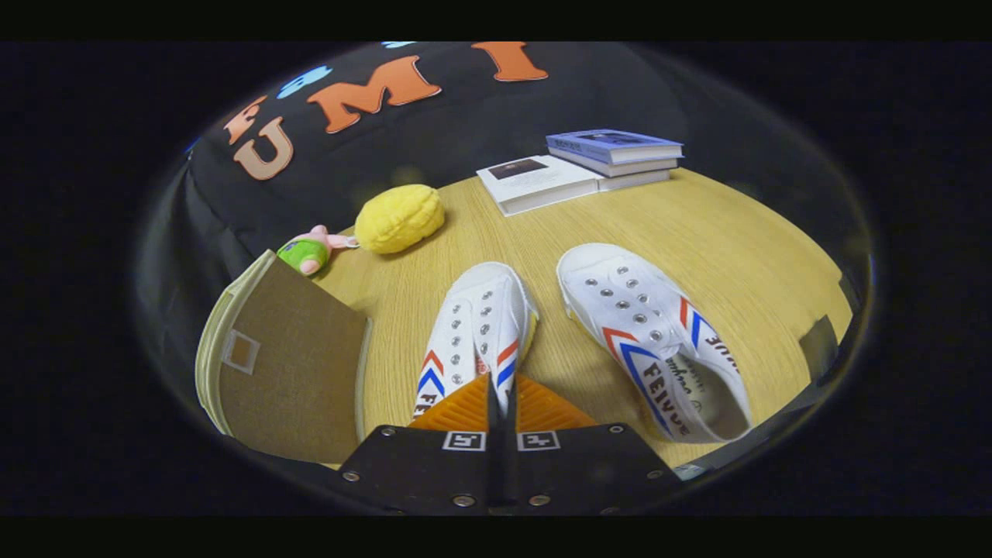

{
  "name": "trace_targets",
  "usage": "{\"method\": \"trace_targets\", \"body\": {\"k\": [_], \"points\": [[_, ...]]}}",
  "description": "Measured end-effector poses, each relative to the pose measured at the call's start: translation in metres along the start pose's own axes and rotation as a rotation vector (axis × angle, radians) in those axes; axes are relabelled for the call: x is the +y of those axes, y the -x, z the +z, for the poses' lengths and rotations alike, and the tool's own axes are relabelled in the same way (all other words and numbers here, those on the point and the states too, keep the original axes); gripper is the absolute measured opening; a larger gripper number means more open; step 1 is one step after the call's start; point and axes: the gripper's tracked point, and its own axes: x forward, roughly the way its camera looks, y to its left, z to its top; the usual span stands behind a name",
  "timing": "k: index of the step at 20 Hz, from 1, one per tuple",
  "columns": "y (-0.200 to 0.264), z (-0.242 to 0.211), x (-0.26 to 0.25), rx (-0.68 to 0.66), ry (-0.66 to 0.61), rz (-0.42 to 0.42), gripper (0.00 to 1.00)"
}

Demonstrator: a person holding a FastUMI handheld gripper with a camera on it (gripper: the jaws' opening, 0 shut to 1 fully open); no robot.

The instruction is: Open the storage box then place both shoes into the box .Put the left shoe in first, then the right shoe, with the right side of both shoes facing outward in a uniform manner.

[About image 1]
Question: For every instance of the grey cover book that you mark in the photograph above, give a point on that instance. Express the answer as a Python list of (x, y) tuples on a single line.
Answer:
[(635, 167)]

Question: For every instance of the black backdrop cloth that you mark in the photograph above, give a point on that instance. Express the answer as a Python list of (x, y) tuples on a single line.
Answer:
[(465, 132)]

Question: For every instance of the white shoe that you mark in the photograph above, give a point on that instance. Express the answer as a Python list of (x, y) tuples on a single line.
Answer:
[(635, 310), (484, 310)]

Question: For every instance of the blue cover book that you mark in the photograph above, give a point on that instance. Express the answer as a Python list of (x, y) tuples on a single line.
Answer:
[(612, 143)]

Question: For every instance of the white cover book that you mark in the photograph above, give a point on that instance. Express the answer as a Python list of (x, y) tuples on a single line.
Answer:
[(635, 181)]

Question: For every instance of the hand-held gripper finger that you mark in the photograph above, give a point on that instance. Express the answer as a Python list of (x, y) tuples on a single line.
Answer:
[(494, 434), (511, 434)]

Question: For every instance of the white book with dark photo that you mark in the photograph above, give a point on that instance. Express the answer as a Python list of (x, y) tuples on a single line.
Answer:
[(542, 182)]

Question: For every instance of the pink and green plush toy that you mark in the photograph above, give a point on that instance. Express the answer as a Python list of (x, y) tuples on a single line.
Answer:
[(306, 252)]

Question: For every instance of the yellow plush ball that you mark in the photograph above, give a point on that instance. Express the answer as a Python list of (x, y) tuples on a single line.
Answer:
[(399, 218)]

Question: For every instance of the brown cardboard storage box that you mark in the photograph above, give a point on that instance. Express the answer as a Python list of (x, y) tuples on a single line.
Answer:
[(294, 372)]

